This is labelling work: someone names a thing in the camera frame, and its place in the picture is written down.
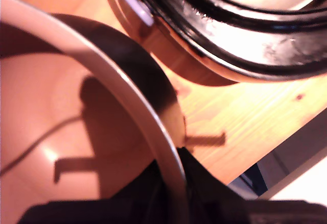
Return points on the metallic pot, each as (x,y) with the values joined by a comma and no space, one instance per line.
(51,94)

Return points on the dark chair part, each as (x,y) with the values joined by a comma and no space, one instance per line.
(251,180)

